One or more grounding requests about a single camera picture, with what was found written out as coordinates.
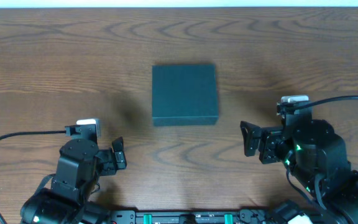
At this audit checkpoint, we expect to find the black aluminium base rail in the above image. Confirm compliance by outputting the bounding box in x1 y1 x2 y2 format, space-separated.
110 209 273 224

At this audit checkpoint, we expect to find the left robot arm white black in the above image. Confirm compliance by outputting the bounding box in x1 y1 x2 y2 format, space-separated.
21 137 127 223

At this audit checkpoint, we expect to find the black gift box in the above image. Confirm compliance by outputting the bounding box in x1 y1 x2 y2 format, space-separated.
152 64 219 126

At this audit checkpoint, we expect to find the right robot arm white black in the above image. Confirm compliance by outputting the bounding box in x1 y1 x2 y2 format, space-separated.
240 119 358 223

